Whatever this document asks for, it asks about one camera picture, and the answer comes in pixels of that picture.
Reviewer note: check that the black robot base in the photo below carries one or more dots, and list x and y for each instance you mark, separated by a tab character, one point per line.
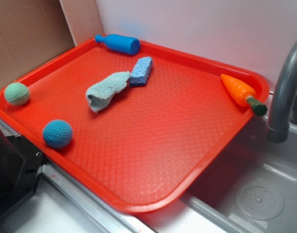
20	165

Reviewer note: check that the green dimpled ball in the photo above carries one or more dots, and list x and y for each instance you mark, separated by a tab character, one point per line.
17	94

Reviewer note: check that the brown cardboard panel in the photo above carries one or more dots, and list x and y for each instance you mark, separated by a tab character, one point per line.
32	32

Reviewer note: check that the light blue cloth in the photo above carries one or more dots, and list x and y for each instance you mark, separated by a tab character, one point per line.
100	94

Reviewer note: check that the blue dimpled ball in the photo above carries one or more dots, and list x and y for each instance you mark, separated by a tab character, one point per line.
57	134

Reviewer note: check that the grey toy sink basin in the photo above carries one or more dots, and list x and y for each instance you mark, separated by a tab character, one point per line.
251	187

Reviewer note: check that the orange toy carrot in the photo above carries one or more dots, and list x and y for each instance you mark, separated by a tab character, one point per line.
243	94

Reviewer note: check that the blue plastic bottle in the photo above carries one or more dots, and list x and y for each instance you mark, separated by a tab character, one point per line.
119	43

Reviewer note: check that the blue sponge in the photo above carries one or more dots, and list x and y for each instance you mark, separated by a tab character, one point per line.
141	72

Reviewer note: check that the grey toy faucet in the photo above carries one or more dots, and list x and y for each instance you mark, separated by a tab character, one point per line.
283	109

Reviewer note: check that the red plastic tray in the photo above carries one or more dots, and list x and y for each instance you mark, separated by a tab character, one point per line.
149	145

